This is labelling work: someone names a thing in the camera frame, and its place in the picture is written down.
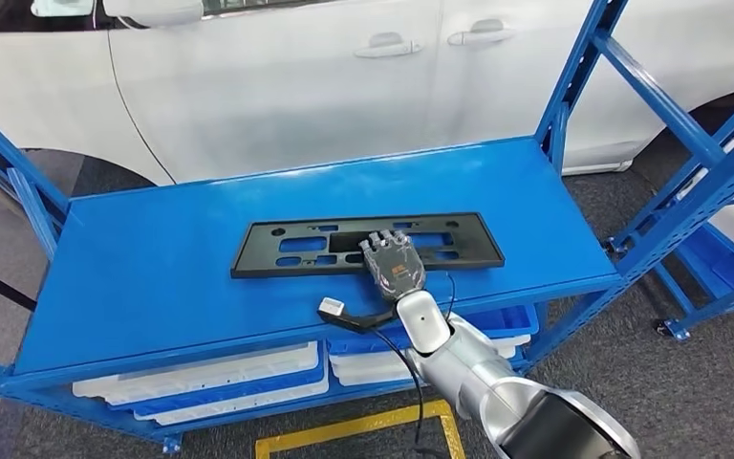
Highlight black cable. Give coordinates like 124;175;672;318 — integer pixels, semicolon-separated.
366;326;450;459

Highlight white car door handle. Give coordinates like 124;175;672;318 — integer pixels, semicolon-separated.
354;32;423;60
447;18;517;47

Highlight black plastic plate with cutouts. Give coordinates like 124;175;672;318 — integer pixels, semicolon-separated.
230;212;507;280

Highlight blue metal shelf rack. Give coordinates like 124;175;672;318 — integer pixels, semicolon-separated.
0;0;734;455
652;194;734;343

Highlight white car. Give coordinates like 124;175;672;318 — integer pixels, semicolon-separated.
0;0;734;186

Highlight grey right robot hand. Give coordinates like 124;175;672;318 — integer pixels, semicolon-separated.
358;229;428;303

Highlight yellow floor tape rectangle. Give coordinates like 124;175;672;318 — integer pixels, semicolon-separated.
253;400;467;459

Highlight white plastic tray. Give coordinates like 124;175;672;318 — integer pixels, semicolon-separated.
329;334;533;387
72;341;321;406
151;378;332;426

